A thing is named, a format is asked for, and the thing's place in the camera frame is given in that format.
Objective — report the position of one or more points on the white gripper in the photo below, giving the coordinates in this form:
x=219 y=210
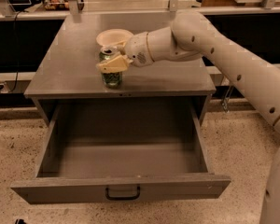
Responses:
x=136 y=51

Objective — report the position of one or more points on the green soda can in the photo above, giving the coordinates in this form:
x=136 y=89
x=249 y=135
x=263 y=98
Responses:
x=111 y=80

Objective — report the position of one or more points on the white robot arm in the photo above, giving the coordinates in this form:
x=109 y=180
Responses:
x=190 y=36

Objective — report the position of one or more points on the open grey top drawer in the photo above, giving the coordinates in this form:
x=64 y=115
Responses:
x=89 y=147

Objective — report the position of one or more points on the white paper bowl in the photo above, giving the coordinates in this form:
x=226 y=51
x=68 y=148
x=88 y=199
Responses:
x=113 y=35

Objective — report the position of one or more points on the grey cabinet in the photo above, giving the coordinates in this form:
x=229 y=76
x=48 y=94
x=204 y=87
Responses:
x=68 y=70

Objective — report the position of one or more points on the metal bracket on rail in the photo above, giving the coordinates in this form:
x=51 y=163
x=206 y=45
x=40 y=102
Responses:
x=227 y=94

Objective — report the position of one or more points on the black drawer handle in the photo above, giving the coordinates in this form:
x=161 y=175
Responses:
x=122 y=194

